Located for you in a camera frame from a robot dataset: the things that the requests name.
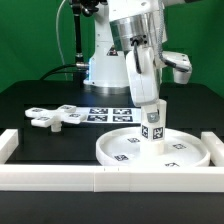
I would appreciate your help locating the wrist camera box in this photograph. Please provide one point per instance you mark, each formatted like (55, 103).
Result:
(182, 68)

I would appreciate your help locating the white left fence bar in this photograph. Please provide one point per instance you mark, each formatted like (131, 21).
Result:
(8, 143)

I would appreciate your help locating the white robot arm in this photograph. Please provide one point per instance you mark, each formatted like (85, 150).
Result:
(123, 26)

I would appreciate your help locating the white right fence bar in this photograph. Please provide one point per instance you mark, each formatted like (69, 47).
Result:
(215, 147)

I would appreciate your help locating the white marker sheet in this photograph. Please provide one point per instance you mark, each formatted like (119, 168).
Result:
(104, 115)

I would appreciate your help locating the white cross-shaped table base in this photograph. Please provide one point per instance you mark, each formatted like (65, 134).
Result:
(45, 118)

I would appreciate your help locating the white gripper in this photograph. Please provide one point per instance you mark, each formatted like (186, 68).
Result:
(144, 86)

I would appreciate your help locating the white round table top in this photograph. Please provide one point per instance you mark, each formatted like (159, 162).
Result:
(126, 147)

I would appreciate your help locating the white front fence bar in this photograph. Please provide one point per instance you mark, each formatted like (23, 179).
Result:
(110, 179)

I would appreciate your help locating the white fence bar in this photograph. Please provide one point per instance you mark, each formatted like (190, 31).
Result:
(215, 147)
(110, 179)
(8, 143)

